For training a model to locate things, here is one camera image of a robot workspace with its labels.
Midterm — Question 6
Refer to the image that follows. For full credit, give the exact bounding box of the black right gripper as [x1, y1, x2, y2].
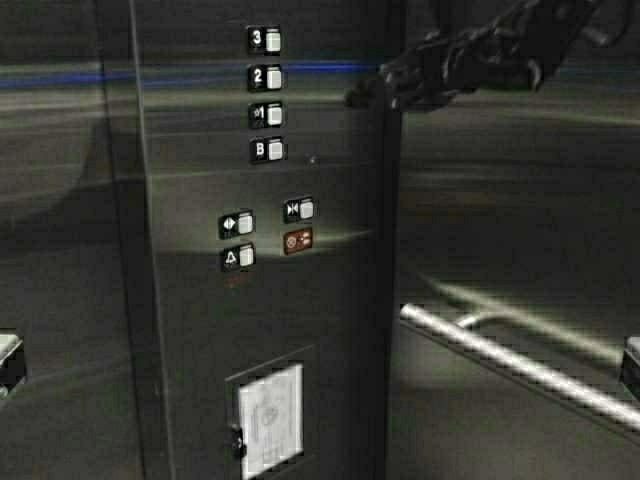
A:
[344, 27, 545, 111]

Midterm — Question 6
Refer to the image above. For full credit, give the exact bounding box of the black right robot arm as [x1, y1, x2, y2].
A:
[344, 1, 637, 112]

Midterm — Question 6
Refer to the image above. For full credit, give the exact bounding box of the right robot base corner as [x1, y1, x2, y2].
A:
[620, 336, 640, 400]

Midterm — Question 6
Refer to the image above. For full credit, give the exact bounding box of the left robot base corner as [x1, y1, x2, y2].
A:
[1, 331, 28, 401]

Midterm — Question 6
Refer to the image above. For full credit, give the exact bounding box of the floor 3 button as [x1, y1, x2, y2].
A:
[246, 25, 282, 56]

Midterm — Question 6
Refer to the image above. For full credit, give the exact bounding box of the floor 2 button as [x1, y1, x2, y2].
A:
[247, 64, 284, 92]

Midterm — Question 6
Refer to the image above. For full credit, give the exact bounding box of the floor 1 button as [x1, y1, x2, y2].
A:
[247, 101, 285, 130]

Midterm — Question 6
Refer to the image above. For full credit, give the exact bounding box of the basement B button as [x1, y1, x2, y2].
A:
[249, 136, 287, 164]

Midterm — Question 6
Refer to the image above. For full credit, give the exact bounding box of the door close button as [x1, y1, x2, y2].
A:
[282, 196, 315, 224]

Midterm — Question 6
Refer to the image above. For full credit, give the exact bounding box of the door open button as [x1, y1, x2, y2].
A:
[218, 210, 255, 240]

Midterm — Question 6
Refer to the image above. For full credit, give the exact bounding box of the alarm bell button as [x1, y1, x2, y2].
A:
[219, 243, 256, 273]

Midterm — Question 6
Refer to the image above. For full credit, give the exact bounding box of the steel elevator handrail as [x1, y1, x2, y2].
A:
[399, 304, 639, 436]

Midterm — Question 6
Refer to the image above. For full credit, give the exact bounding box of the white certificate in frame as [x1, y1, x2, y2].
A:
[238, 364, 304, 479]

